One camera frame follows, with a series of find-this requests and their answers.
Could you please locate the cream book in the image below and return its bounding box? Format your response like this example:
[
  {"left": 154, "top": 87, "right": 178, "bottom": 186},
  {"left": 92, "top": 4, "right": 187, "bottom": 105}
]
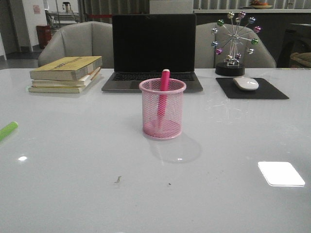
[
  {"left": 28, "top": 75, "right": 98, "bottom": 93},
  {"left": 32, "top": 67, "right": 101, "bottom": 87}
]

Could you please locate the middle cream book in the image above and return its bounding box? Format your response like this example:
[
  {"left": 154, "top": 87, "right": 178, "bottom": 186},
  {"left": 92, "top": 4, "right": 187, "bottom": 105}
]
[{"left": 32, "top": 67, "right": 101, "bottom": 87}]

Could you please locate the right grey armchair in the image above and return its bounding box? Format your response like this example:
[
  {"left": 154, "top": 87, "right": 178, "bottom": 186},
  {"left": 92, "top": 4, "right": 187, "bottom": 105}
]
[{"left": 195, "top": 22, "right": 276, "bottom": 68}]

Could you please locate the black mouse pad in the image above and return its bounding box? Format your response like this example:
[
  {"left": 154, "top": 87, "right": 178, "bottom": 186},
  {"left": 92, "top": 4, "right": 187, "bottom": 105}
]
[{"left": 216, "top": 78, "right": 289, "bottom": 100}]

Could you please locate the ferris wheel desk ornament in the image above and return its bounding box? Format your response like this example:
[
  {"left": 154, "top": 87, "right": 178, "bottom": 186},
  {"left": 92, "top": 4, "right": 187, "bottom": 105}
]
[{"left": 211, "top": 11, "right": 259, "bottom": 77}]

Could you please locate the dark grey open laptop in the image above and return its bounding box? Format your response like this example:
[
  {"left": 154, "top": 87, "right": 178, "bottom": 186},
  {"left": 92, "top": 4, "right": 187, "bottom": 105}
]
[{"left": 102, "top": 14, "right": 203, "bottom": 93}]

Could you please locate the pink highlighter pen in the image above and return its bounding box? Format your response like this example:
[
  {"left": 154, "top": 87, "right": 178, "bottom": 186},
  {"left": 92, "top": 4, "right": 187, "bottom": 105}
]
[{"left": 157, "top": 69, "right": 170, "bottom": 131}]

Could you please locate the red trash bin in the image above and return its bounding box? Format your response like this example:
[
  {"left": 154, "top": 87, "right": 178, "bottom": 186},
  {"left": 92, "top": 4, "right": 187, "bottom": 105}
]
[{"left": 36, "top": 25, "right": 52, "bottom": 49}]

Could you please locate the white computer mouse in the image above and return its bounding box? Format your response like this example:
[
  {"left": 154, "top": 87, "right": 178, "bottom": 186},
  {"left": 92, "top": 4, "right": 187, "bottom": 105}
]
[{"left": 233, "top": 77, "right": 259, "bottom": 91}]

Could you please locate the grey armchair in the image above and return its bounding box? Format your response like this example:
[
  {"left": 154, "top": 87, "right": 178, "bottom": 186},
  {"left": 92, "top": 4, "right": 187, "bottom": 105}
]
[
  {"left": 38, "top": 21, "right": 114, "bottom": 68},
  {"left": 195, "top": 22, "right": 276, "bottom": 68}
]

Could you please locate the left grey armchair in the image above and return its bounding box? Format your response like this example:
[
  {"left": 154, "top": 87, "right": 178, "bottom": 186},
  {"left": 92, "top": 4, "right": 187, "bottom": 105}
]
[{"left": 38, "top": 21, "right": 114, "bottom": 68}]

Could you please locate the bottom cream book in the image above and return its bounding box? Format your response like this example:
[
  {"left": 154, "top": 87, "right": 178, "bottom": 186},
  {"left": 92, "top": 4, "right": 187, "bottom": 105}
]
[{"left": 28, "top": 75, "right": 98, "bottom": 93}]

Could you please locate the pink mesh pen holder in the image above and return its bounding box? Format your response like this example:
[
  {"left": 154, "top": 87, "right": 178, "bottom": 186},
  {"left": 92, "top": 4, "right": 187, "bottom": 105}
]
[{"left": 139, "top": 78, "right": 186, "bottom": 139}]

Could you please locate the top yellow book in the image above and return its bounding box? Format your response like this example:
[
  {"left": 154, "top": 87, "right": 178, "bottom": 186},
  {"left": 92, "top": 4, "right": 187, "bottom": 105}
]
[{"left": 30, "top": 56, "right": 103, "bottom": 81}]

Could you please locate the fruit bowl on counter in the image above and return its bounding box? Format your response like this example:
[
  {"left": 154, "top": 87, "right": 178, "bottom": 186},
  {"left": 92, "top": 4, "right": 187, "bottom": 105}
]
[{"left": 250, "top": 0, "right": 272, "bottom": 9}]

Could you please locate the green highlighter pen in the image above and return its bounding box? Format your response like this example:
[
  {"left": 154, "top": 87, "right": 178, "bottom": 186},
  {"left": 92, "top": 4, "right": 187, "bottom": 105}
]
[{"left": 0, "top": 121, "right": 18, "bottom": 141}]

